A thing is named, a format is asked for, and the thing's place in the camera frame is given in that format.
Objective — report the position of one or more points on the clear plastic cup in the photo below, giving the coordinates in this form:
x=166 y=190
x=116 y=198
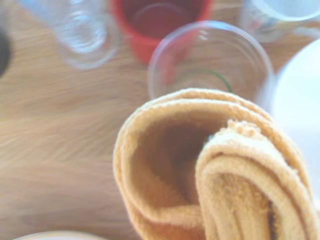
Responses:
x=212 y=57

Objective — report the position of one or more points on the orange yellow towel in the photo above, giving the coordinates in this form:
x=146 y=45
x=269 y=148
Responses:
x=162 y=175

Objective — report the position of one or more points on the large beige plate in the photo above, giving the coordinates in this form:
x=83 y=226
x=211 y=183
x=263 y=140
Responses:
x=62 y=236

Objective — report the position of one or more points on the black shaker bottle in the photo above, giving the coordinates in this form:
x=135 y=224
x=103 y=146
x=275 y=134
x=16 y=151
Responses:
x=3 y=52

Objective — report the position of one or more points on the red mug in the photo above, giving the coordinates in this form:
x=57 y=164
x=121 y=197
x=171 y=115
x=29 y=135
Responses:
x=140 y=42

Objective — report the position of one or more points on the white ceramic bowl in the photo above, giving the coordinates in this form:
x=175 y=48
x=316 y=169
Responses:
x=300 y=100

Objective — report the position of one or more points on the clear glass pitcher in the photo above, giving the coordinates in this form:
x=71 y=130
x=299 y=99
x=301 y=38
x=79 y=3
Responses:
x=82 y=37

